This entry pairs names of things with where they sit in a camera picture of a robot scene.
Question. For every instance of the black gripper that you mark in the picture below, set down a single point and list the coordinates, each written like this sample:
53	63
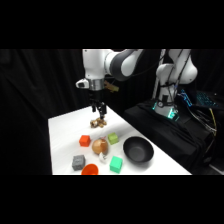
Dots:
97	100

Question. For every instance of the red cube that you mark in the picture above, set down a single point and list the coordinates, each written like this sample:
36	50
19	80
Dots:
84	140

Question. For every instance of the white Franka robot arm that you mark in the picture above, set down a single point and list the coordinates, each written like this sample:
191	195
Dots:
96	65

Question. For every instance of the light green cube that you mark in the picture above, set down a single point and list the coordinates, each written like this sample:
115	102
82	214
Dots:
113	138

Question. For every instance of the grey patterned cube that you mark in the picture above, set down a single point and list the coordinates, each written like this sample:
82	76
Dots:
78	162

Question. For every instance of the small brown plush toy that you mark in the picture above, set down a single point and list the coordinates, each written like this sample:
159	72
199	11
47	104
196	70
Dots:
98	123

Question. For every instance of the round gingerbread plush toy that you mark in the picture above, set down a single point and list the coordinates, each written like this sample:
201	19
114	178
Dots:
99	146

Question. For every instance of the black bowl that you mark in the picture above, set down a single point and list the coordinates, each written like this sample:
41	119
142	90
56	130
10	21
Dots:
138	150

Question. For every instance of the orange bowl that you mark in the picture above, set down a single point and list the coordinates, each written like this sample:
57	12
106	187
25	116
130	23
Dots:
90	170

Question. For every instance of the black curtain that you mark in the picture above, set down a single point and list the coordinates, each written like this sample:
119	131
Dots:
36	100

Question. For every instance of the small green light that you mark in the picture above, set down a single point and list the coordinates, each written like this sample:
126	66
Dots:
172	114

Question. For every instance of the black robot stand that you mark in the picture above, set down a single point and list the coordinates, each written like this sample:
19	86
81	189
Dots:
173	136

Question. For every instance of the blue backlit keyboard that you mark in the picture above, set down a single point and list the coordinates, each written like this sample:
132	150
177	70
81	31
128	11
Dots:
202	98

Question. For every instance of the tan wrist camera mount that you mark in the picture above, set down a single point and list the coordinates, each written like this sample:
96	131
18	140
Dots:
112	86

